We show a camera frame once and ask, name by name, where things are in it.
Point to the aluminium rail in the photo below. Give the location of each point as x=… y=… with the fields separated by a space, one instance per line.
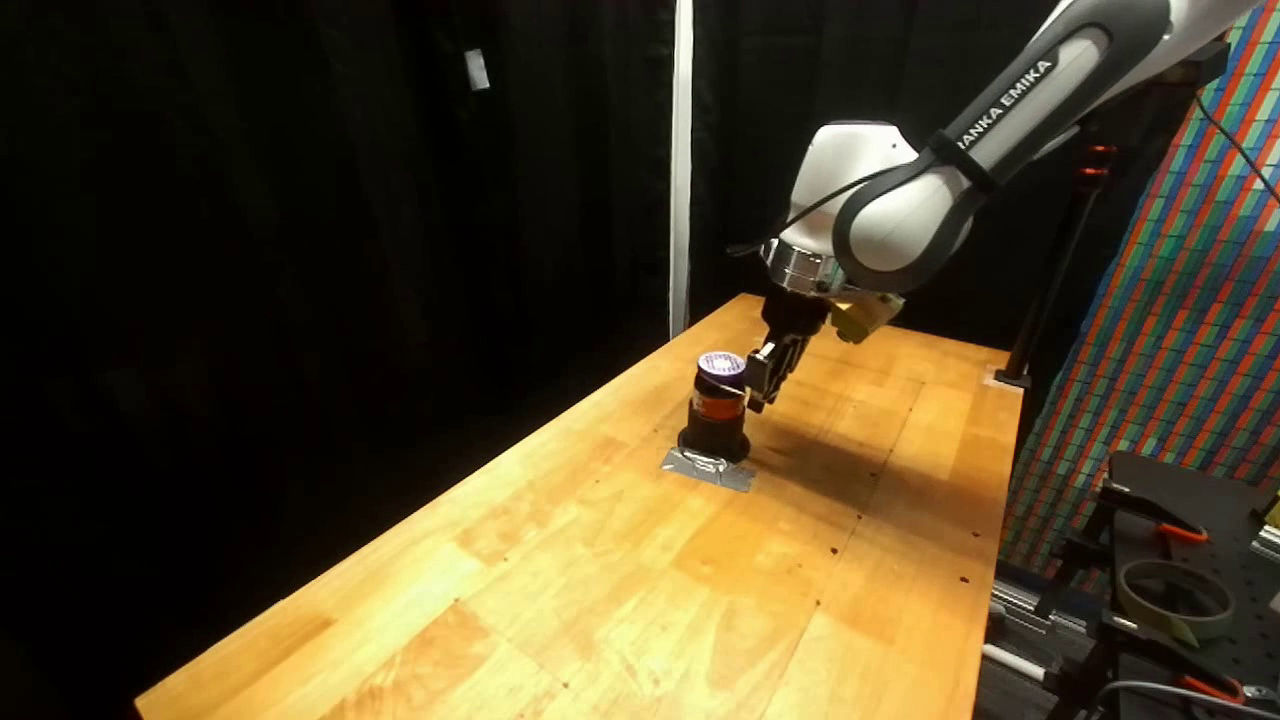
x=1025 y=626

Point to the black curtain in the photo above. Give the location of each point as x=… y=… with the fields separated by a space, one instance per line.
x=333 y=265

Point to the colourful striped panel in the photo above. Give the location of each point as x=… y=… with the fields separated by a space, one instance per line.
x=1172 y=363

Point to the grey tape roll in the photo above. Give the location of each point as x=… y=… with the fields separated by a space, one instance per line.
x=1172 y=594

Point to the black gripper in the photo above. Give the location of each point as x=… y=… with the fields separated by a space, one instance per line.
x=798 y=322

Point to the beige wrist camera box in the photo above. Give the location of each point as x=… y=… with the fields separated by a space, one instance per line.
x=867 y=319

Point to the black camera tripod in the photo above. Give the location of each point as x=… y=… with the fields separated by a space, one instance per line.
x=1061 y=265

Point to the white hanging tag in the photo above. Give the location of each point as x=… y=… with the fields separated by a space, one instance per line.
x=476 y=68

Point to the white vertical pole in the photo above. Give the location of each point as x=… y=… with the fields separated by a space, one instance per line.
x=682 y=162

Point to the dark cup with purple top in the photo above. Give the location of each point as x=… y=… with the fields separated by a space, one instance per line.
x=719 y=412

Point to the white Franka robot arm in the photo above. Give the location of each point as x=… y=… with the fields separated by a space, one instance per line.
x=922 y=185

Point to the black perforated plate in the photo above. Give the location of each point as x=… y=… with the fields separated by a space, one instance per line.
x=1205 y=507

